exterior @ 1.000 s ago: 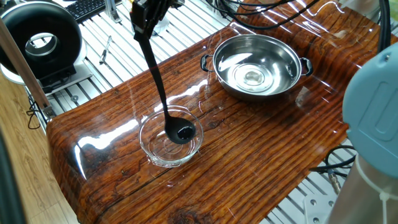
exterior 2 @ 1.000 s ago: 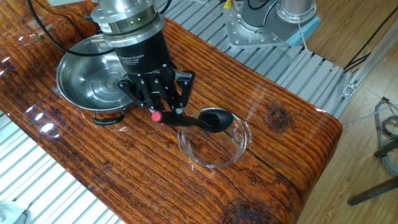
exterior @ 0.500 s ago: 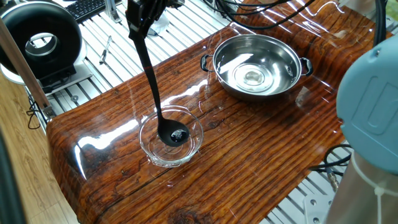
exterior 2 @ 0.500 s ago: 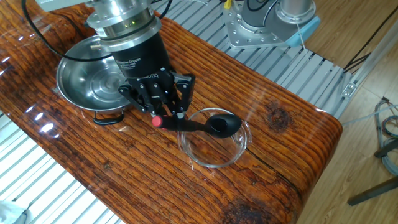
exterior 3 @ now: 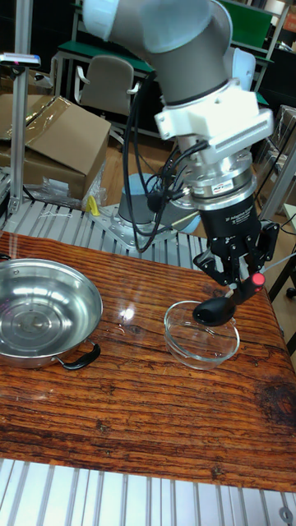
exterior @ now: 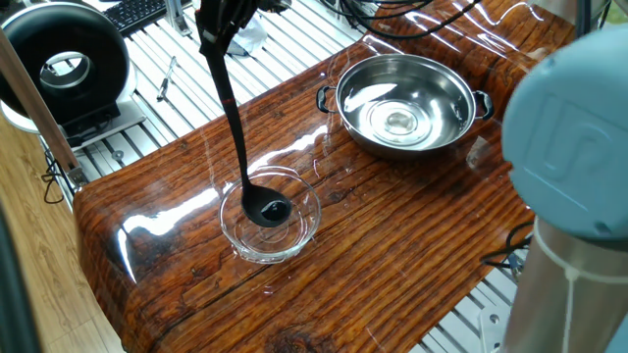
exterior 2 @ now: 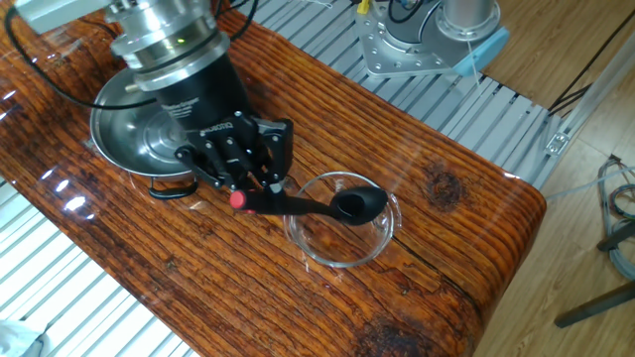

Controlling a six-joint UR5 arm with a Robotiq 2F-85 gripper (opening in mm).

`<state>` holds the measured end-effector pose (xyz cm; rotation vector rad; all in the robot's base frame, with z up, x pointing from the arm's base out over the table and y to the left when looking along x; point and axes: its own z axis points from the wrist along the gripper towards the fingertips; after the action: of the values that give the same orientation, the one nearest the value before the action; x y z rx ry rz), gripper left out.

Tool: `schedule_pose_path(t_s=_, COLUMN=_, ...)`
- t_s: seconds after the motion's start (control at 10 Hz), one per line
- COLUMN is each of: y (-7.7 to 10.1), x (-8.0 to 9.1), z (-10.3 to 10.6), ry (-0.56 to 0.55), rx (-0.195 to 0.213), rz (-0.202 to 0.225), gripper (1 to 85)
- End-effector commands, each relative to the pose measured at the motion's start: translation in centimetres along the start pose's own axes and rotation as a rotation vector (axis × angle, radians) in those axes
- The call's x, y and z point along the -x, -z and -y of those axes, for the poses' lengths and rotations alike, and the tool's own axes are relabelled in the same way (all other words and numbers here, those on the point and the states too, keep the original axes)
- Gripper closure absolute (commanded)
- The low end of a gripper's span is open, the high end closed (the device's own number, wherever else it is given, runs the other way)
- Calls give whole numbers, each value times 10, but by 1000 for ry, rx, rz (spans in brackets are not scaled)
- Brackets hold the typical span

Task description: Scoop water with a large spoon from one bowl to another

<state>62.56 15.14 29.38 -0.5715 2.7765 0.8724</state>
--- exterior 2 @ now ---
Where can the dark furniture leg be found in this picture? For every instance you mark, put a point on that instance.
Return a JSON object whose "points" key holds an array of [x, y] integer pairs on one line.
{"points": [[617, 237], [595, 305]]}

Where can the small yellow object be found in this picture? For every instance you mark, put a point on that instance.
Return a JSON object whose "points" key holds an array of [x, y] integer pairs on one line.
{"points": [[363, 6]]}

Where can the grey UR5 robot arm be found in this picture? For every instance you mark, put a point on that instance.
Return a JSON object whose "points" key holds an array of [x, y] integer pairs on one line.
{"points": [[168, 39]]}

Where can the blue tissue pack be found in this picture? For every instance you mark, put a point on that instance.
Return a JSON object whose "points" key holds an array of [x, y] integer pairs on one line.
{"points": [[20, 339]]}

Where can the black ladle with red accents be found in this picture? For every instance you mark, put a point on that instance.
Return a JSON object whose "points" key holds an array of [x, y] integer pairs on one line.
{"points": [[357, 203]]}

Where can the aluminium beam with corner bracket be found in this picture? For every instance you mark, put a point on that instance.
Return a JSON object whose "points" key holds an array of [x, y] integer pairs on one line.
{"points": [[595, 94]]}

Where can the grey wrist-mounted box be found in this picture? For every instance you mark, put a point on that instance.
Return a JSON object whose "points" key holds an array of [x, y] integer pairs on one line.
{"points": [[54, 12]]}

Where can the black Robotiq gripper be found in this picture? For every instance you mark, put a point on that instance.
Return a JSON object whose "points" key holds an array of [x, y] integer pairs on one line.
{"points": [[208, 109]]}

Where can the glossy wood-grain table mat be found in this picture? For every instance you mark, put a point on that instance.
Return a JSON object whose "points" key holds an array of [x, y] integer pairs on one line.
{"points": [[248, 297]]}

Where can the clear glass bowl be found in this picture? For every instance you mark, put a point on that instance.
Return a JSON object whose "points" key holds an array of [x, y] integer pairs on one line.
{"points": [[342, 248]]}

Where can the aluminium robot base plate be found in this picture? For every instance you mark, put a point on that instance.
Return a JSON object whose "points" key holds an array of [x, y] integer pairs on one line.
{"points": [[377, 49]]}

